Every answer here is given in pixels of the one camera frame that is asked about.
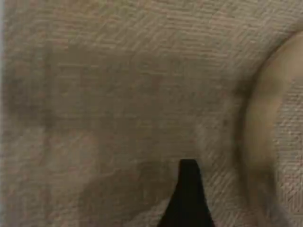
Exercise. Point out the brown jute bag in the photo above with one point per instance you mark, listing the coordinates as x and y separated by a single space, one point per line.
118 94

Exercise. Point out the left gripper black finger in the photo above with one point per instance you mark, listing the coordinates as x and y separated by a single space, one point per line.
188 201

